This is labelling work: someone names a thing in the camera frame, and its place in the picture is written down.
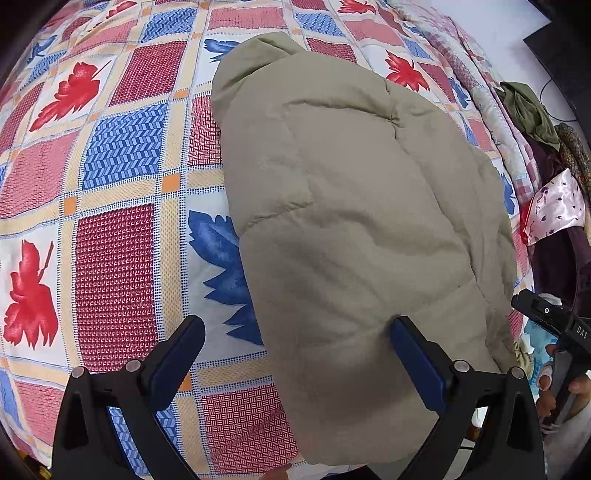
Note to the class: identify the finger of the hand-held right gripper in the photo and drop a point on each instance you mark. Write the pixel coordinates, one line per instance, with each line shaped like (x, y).
(540, 308)

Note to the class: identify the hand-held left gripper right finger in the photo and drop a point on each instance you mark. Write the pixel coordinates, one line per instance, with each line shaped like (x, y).
(418, 367)

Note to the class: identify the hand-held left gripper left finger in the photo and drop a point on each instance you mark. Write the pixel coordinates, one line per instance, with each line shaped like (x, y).
(178, 364)

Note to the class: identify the beige padded jacket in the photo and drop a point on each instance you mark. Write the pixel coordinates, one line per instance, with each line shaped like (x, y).
(355, 194)

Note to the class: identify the person's right hand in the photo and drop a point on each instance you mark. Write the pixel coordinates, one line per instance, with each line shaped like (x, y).
(547, 392)

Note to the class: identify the light blue printed cloth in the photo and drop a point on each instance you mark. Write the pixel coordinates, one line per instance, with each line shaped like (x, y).
(535, 334)

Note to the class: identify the dark purple cloth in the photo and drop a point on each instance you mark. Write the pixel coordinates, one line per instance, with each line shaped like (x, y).
(561, 263)

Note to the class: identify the pink floral satin cloth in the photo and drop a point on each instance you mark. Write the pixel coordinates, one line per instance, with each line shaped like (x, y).
(554, 207)

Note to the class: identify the brown patterned cloth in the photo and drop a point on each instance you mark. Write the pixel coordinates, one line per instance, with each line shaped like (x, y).
(575, 147)

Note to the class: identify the leaf patterned checked bed sheet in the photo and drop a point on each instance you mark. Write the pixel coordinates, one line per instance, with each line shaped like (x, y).
(106, 184)

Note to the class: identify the olive green cloth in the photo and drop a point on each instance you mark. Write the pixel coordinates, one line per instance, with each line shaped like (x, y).
(531, 113)

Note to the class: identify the black monitor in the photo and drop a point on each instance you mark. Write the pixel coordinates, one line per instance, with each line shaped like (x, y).
(561, 60)

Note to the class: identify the pink checked quilt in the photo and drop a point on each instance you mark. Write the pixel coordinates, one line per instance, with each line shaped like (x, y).
(466, 55)

